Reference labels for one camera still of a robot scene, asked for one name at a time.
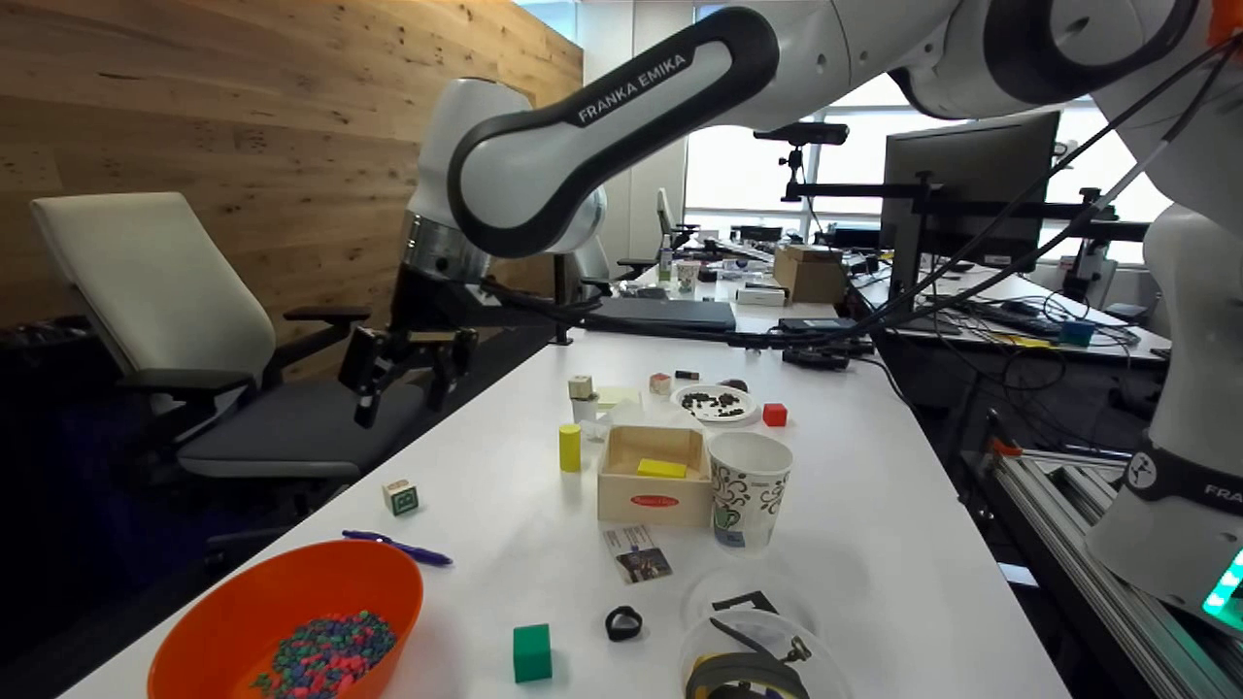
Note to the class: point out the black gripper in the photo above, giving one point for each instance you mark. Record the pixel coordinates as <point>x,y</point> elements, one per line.
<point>401,351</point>

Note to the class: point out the wooden letter cube green print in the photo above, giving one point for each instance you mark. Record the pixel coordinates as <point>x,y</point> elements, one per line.
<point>401,500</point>

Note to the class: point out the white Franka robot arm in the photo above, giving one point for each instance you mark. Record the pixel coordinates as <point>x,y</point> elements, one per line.
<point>624,120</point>

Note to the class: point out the purple pen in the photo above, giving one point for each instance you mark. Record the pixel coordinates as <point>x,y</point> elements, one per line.
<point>396,551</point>

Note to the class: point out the yellow cylinder block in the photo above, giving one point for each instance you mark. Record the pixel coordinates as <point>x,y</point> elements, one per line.
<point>569,450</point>

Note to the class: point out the small white cup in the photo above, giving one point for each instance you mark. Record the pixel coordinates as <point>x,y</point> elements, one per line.
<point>585,409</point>

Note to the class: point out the yellow rectangular block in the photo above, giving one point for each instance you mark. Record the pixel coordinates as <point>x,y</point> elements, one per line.
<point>663,468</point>

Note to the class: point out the open wooden box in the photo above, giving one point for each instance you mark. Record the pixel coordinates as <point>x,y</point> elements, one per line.
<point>655,500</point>

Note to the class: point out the multicoloured beads pile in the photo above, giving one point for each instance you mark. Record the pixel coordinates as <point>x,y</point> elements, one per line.
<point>323,653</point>

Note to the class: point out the white office chair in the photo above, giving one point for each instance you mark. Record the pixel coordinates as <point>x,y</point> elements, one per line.
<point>139,297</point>

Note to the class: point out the photo instruction card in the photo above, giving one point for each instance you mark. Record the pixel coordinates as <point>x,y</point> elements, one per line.
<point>643,553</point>

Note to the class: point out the orange plastic bowl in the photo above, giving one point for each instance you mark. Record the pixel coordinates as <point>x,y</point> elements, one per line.
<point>218,624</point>

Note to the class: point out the white plate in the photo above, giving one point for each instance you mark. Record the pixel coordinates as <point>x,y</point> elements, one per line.
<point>716,406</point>

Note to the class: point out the black binder clip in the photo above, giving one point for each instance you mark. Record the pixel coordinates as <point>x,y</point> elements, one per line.
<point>624,624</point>

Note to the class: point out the patterned paper cup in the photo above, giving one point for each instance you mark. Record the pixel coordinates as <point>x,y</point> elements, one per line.
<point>747,492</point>

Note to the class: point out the red block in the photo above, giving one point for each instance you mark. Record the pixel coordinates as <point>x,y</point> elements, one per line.
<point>774,416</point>

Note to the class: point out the cardboard box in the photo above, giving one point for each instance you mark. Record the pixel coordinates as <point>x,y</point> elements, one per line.
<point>810,274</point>

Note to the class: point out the dark round jar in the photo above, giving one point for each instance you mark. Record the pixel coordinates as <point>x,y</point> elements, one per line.
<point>742,676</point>

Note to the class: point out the computer monitor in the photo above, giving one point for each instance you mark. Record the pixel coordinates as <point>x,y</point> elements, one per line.
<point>971,182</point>

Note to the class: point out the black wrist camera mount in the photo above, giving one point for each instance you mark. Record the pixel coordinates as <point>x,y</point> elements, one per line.
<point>446,297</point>

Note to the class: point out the black camera on stand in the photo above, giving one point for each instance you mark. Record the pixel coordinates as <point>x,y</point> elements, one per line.
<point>802,135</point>

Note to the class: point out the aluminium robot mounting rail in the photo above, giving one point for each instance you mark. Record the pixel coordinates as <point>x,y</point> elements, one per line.
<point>1100,556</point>

